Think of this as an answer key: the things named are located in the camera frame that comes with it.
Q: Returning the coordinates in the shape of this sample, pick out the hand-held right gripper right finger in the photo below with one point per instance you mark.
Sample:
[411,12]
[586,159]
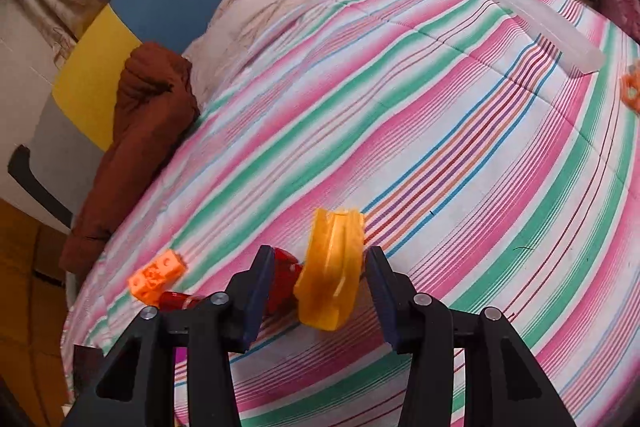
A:
[382,302]

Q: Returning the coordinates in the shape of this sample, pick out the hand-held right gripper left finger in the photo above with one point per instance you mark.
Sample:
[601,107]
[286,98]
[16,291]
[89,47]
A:
[260,287]

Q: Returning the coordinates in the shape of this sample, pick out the red puzzle block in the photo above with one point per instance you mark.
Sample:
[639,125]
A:
[285,279]

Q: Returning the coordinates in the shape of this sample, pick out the orange hair claw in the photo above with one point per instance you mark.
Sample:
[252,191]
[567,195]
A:
[327,272]

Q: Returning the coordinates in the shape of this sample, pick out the red shiny cylinder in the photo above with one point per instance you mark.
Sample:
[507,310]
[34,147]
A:
[177,300]

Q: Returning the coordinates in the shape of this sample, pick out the orange cube toy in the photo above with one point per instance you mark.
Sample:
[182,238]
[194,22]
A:
[152,279]

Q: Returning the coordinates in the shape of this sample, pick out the brown quilt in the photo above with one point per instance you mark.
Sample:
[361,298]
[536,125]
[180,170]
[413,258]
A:
[145,132]

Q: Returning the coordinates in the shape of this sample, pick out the wooden wardrobe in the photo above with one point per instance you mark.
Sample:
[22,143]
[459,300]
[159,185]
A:
[25,307]

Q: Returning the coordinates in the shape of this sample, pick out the pink pillow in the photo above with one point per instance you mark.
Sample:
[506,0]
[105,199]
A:
[235,32]

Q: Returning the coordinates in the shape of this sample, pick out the translucent long plastic box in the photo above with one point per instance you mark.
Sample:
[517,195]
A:
[550,32]

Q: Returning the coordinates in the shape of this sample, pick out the pink patterned cloth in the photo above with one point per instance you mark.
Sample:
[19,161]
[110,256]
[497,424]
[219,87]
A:
[620,2]

